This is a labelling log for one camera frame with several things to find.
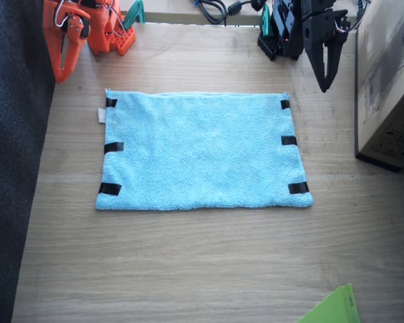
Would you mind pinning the light blue towel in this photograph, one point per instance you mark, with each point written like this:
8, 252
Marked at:
202, 151

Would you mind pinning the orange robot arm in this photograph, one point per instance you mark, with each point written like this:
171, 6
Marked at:
104, 30

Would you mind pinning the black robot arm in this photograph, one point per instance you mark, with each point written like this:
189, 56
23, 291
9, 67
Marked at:
283, 27

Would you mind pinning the green table clamp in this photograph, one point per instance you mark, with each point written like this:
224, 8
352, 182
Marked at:
136, 11
266, 23

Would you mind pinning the brown cardboard box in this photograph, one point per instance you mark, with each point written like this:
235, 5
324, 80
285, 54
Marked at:
387, 84

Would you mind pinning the grey felt partition panel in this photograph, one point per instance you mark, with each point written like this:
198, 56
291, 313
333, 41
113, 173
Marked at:
10, 151

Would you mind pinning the green plastic folder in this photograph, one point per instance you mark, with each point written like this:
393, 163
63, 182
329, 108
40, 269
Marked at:
336, 309

